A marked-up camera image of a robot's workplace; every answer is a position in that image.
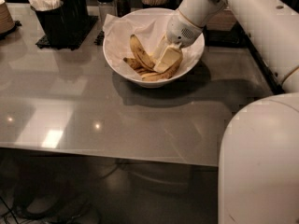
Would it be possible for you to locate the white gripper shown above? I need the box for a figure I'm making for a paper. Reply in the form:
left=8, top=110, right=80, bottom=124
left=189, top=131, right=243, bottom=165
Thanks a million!
left=152, top=10, right=203, bottom=73

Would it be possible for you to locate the yellow banana bunch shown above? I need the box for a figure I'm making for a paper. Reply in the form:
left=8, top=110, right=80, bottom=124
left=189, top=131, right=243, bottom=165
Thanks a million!
left=123, top=35, right=183, bottom=82

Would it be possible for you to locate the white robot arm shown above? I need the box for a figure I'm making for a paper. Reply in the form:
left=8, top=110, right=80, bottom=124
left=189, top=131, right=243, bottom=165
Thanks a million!
left=162, top=0, right=299, bottom=224

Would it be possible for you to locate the white paper liner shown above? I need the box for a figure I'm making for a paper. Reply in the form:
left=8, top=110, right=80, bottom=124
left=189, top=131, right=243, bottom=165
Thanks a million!
left=102, top=8, right=204, bottom=79

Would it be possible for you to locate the napkin dispenser with napkins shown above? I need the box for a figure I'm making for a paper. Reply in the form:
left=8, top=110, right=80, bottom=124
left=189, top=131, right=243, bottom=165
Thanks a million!
left=204, top=9, right=245, bottom=48

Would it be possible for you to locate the salt shaker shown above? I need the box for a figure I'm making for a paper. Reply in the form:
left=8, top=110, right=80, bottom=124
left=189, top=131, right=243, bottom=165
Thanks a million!
left=97, top=0, right=116, bottom=24

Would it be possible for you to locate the black cutlery holder rear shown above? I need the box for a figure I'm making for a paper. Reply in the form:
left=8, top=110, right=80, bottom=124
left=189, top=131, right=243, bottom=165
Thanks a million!
left=63, top=0, right=88, bottom=31

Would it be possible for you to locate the black cutlery holder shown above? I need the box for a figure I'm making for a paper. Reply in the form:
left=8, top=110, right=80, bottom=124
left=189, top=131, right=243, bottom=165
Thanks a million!
left=63, top=0, right=88, bottom=31
left=31, top=6, right=69, bottom=46

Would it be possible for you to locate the black cutlery holder front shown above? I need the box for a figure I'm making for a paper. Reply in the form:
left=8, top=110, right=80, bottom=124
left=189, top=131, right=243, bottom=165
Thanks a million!
left=31, top=6, right=69, bottom=46

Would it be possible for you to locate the stack of brown paper cups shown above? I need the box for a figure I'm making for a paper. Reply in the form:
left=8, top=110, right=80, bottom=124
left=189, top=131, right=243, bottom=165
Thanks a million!
left=0, top=0, right=15, bottom=34

